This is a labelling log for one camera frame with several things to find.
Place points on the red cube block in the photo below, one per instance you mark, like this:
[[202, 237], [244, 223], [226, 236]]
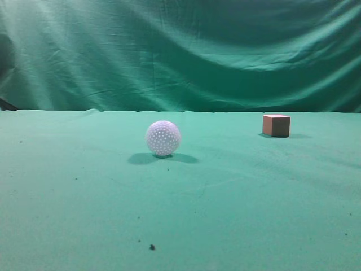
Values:
[[276, 125]]

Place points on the green backdrop cloth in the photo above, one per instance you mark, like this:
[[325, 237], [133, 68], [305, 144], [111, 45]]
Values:
[[207, 56]]

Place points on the green table cloth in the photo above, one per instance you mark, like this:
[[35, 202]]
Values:
[[81, 190]]

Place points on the white dimpled golf ball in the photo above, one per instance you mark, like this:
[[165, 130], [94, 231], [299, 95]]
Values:
[[163, 137]]

